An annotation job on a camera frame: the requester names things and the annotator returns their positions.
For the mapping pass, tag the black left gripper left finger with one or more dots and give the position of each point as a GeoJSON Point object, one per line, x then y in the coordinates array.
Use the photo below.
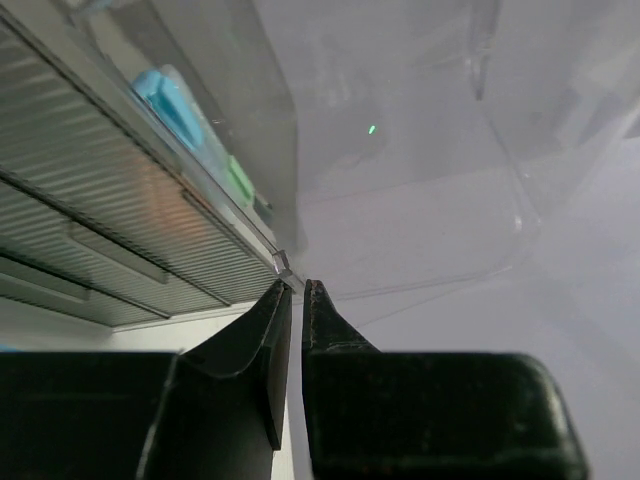
{"type": "Point", "coordinates": [215, 411]}

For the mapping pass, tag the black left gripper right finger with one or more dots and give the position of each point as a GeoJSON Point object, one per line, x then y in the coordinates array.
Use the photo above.
{"type": "Point", "coordinates": [427, 415]}

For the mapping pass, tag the clear acrylic drawer organizer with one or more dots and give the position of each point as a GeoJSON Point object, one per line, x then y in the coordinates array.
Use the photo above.
{"type": "Point", "coordinates": [379, 146]}

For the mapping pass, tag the blue cap highlighter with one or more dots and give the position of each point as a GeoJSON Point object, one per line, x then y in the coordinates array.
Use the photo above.
{"type": "Point", "coordinates": [166, 92]}

